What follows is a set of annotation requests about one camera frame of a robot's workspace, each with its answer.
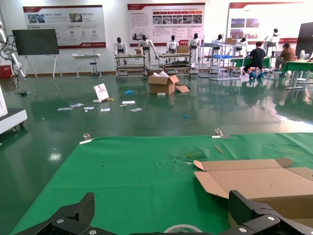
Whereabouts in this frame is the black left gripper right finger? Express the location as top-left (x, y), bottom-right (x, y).
top-left (220, 189), bottom-right (313, 235)

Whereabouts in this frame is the metal frame cart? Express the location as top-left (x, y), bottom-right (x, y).
top-left (158, 52), bottom-right (193, 79)
top-left (114, 53), bottom-right (149, 81)

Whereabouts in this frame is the white desk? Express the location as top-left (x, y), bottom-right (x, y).
top-left (72, 53), bottom-right (103, 79)

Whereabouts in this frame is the white paper shopping bag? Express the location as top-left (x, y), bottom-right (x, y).
top-left (92, 83), bottom-right (110, 103)

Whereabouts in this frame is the cardboard box with round hole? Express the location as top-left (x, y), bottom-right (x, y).
top-left (193, 158), bottom-right (313, 228)

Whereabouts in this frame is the grey metal shelf rack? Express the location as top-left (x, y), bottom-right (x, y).
top-left (198, 39), bottom-right (243, 81)

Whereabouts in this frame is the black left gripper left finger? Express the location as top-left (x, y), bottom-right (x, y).
top-left (14, 192), bottom-right (108, 235)

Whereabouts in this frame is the green table cloth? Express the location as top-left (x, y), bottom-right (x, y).
top-left (9, 132), bottom-right (313, 235)

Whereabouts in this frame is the green topped table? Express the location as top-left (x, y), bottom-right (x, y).
top-left (281, 60), bottom-right (313, 91)

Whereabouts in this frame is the dark standing board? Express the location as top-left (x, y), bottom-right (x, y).
top-left (295, 22), bottom-right (313, 59)

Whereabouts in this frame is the black monitor on stand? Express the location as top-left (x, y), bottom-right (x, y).
top-left (11, 28), bottom-right (64, 79)

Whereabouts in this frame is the clear plastic wrapper scrap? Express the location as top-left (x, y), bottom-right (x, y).
top-left (172, 149), bottom-right (208, 164)

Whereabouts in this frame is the person in brown shirt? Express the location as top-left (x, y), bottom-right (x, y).
top-left (272, 43), bottom-right (296, 73)

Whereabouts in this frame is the red box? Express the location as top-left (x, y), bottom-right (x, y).
top-left (0, 64), bottom-right (12, 80)

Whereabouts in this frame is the white machine base on wheels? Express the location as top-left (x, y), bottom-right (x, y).
top-left (0, 85), bottom-right (28, 135)

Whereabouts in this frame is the white wall poster red trim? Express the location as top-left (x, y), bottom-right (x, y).
top-left (22, 4), bottom-right (107, 49)
top-left (226, 1), bottom-right (306, 46)
top-left (126, 2), bottom-right (206, 47)

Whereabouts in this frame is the large open cardboard carton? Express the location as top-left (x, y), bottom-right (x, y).
top-left (146, 70), bottom-right (191, 95)

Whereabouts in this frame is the black stool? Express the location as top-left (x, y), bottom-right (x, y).
top-left (89, 62), bottom-right (100, 78)

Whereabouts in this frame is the clear tape roll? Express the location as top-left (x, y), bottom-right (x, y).
top-left (163, 224), bottom-right (203, 235)

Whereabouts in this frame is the person in black shirt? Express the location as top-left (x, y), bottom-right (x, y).
top-left (243, 41), bottom-right (267, 79)

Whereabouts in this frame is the white humanoid robot black head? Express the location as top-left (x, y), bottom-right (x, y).
top-left (264, 28), bottom-right (281, 57)
top-left (212, 34), bottom-right (224, 57)
top-left (236, 36), bottom-right (248, 57)
top-left (166, 35), bottom-right (179, 54)
top-left (113, 37), bottom-right (128, 65)
top-left (137, 35), bottom-right (158, 71)
top-left (187, 33), bottom-right (201, 74)

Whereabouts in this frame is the silver binder clip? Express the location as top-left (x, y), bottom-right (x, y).
top-left (79, 133), bottom-right (95, 145)
top-left (211, 128), bottom-right (232, 140)

